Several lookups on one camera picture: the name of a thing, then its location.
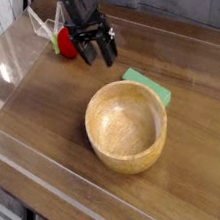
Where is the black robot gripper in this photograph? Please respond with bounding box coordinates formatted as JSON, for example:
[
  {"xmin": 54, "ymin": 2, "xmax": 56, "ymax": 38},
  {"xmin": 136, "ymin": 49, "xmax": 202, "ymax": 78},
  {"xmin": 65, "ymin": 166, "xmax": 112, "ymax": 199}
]
[{"xmin": 58, "ymin": 0, "xmax": 118, "ymax": 67}]

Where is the red felt fruit ball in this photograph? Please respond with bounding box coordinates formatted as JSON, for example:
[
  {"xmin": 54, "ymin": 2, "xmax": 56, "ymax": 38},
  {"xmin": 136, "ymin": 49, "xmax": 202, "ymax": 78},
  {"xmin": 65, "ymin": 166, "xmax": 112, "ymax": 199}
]
[{"xmin": 51, "ymin": 27, "xmax": 78, "ymax": 59}]

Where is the round wooden bowl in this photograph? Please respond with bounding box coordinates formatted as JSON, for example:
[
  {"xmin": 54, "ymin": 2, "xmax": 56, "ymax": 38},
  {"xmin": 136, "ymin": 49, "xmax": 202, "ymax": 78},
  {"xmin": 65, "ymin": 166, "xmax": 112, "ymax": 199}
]
[{"xmin": 85, "ymin": 80, "xmax": 168, "ymax": 175}]

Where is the green rectangular block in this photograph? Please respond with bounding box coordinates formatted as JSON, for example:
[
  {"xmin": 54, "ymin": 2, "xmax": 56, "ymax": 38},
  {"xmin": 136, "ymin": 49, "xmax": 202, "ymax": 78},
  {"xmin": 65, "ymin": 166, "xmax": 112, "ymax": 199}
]
[{"xmin": 122, "ymin": 68, "xmax": 172, "ymax": 107}]

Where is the clear acrylic tray enclosure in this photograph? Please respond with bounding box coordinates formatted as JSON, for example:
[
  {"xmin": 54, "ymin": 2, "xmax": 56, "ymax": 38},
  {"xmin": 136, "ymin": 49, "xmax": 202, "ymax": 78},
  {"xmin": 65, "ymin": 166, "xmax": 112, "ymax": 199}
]
[{"xmin": 0, "ymin": 0, "xmax": 220, "ymax": 220}]

